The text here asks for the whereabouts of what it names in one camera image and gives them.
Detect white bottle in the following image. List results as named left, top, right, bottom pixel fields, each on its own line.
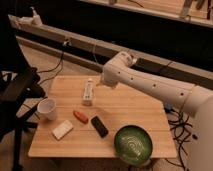
left=83, top=78, right=93, bottom=106

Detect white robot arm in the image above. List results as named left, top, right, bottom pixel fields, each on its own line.
left=100, top=51, right=213, bottom=171

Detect green ceramic bowl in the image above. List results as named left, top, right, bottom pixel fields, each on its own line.
left=114, top=125, right=153, bottom=166

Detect wooden table board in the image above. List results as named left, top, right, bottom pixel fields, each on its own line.
left=28, top=76, right=177, bottom=158

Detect black remote control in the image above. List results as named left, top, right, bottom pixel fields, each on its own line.
left=91, top=116, right=108, bottom=138

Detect orange carrot toy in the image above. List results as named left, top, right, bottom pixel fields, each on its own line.
left=73, top=111, right=89, bottom=124

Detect white rectangular block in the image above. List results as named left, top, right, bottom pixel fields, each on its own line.
left=52, top=120, right=74, bottom=140

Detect white paper cup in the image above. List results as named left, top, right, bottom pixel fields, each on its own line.
left=37, top=98, right=57, bottom=120

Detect black office chair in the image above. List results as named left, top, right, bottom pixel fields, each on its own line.
left=0, top=9, right=45, bottom=171

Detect grey metal rail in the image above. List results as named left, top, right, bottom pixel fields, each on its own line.
left=9, top=15, right=213, bottom=89

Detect black floor cables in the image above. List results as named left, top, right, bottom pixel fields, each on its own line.
left=165, top=108, right=198, bottom=171

